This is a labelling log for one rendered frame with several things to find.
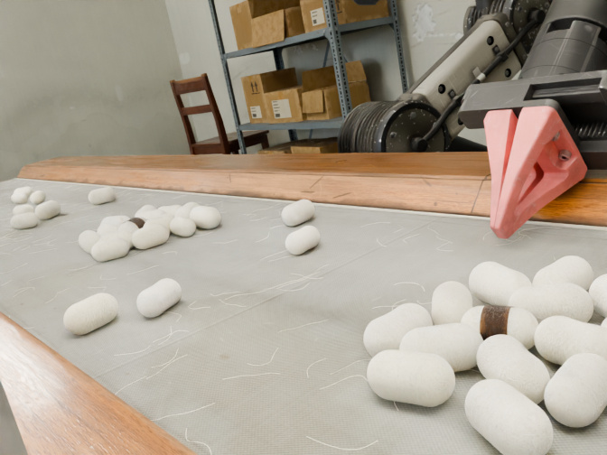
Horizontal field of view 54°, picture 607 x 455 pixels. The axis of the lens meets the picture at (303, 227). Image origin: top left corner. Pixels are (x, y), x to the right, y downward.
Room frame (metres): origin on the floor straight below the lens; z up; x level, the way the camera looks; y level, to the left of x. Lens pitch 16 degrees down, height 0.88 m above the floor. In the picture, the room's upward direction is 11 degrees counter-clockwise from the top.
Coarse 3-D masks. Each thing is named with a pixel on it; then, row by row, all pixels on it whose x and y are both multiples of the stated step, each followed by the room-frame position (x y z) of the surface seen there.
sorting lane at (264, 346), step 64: (0, 192) 1.17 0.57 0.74; (64, 192) 1.00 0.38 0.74; (128, 192) 0.87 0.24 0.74; (0, 256) 0.61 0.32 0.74; (64, 256) 0.56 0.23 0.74; (128, 256) 0.51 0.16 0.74; (192, 256) 0.47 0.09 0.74; (256, 256) 0.44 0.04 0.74; (320, 256) 0.41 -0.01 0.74; (384, 256) 0.38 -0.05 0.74; (448, 256) 0.36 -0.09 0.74; (512, 256) 0.34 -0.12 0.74; (128, 320) 0.36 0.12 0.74; (192, 320) 0.34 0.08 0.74; (256, 320) 0.32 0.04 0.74; (320, 320) 0.30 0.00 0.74; (128, 384) 0.27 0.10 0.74; (192, 384) 0.26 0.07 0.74; (256, 384) 0.25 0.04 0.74; (320, 384) 0.24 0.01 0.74; (192, 448) 0.21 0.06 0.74; (256, 448) 0.20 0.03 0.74; (320, 448) 0.19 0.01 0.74; (384, 448) 0.18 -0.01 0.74; (448, 448) 0.18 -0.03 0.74; (576, 448) 0.17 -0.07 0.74
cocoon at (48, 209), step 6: (42, 204) 0.78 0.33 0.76; (48, 204) 0.78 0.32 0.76; (54, 204) 0.79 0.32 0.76; (36, 210) 0.77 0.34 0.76; (42, 210) 0.77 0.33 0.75; (48, 210) 0.77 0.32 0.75; (54, 210) 0.78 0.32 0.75; (60, 210) 0.79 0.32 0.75; (42, 216) 0.77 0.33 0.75; (48, 216) 0.77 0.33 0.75
